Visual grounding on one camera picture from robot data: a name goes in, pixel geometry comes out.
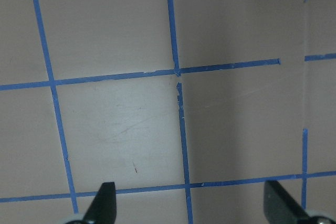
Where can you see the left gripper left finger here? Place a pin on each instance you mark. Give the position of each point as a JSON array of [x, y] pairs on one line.
[[103, 208]]

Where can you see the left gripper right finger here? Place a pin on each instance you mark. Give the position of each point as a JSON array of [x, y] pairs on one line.
[[281, 208]]

